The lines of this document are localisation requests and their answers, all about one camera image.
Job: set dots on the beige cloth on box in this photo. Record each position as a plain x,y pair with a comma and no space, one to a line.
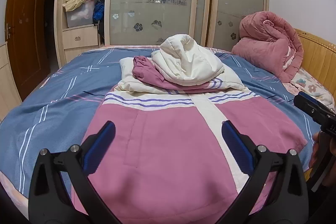
71,5

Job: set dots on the blue garment in wardrobe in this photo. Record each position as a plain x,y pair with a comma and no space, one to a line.
98,13

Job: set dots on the brown wooden room door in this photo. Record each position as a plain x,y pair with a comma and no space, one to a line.
30,42

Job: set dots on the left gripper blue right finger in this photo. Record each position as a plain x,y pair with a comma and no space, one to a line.
287,200

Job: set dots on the wardrobe drawer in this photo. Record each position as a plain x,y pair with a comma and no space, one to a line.
85,36

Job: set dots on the translucent storage box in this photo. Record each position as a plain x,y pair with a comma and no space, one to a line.
81,16

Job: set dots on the floral pillow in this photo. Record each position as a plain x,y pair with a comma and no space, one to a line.
304,82

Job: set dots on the right hand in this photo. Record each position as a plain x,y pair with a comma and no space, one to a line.
330,178

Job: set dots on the pink and white hooded jacket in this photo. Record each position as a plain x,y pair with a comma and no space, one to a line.
168,162

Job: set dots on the wooden bed headboard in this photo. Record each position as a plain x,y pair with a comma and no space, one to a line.
319,59

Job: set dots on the pink rolled quilt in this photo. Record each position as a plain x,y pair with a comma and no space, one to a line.
269,42

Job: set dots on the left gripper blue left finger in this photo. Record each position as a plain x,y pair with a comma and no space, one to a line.
49,201

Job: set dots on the blue striped bed sheet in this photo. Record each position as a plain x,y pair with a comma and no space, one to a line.
58,114

